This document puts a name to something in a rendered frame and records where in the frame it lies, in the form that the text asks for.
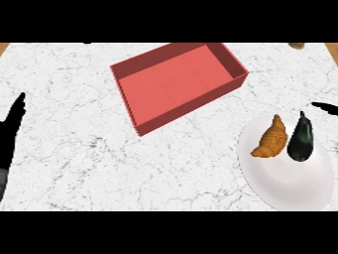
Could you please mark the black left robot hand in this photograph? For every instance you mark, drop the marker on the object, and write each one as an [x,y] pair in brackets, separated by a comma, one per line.
[3,139]

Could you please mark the brown croissant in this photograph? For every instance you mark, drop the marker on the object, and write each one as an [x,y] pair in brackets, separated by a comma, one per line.
[272,139]

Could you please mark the dark eggplant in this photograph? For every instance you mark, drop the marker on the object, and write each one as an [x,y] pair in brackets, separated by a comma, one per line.
[300,140]

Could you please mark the white oval plate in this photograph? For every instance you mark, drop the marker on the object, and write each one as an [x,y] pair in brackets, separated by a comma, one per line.
[292,175]

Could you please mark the small tan object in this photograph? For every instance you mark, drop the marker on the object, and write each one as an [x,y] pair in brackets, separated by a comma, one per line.
[297,45]

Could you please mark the red cardboard box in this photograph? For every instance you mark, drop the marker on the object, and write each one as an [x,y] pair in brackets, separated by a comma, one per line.
[176,84]

